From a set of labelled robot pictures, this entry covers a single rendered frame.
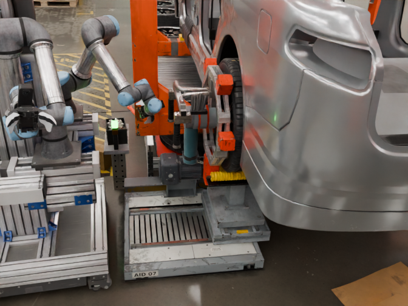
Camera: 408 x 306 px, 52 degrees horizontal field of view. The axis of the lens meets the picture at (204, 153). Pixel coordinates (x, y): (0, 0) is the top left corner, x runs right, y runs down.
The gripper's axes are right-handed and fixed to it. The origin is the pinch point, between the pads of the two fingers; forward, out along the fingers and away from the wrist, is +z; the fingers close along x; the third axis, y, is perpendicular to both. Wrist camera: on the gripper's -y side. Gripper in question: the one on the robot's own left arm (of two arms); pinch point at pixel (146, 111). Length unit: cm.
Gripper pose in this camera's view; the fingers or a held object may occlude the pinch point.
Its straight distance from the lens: 259.8
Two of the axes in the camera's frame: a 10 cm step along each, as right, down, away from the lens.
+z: -3.2, 0.2, 9.5
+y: -8.6, 4.0, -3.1
